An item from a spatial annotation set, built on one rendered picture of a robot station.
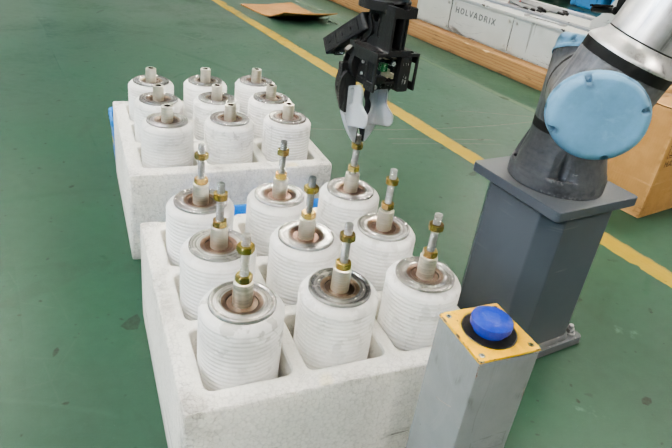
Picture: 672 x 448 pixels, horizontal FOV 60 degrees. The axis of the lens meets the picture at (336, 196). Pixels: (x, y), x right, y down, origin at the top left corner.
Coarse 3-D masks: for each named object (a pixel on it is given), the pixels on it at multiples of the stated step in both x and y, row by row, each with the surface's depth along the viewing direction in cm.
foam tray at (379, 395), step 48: (144, 240) 86; (144, 288) 91; (192, 336) 71; (288, 336) 72; (384, 336) 74; (192, 384) 63; (288, 384) 65; (336, 384) 66; (384, 384) 69; (192, 432) 61; (240, 432) 64; (288, 432) 67; (336, 432) 70; (384, 432) 74
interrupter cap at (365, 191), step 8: (328, 184) 93; (336, 184) 94; (360, 184) 95; (368, 184) 95; (336, 192) 91; (344, 192) 92; (360, 192) 93; (368, 192) 93; (352, 200) 90; (360, 200) 90
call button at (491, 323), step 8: (472, 312) 56; (480, 312) 56; (488, 312) 56; (496, 312) 56; (504, 312) 56; (472, 320) 55; (480, 320) 55; (488, 320) 55; (496, 320) 55; (504, 320) 55; (512, 320) 55; (480, 328) 54; (488, 328) 54; (496, 328) 54; (504, 328) 54; (512, 328) 54; (480, 336) 55; (488, 336) 54; (496, 336) 54; (504, 336) 54
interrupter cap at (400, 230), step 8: (368, 216) 86; (376, 216) 86; (360, 224) 83; (368, 224) 84; (392, 224) 85; (400, 224) 85; (368, 232) 82; (376, 232) 82; (384, 232) 83; (392, 232) 83; (400, 232) 82; (408, 232) 83; (384, 240) 80; (392, 240) 80; (400, 240) 81
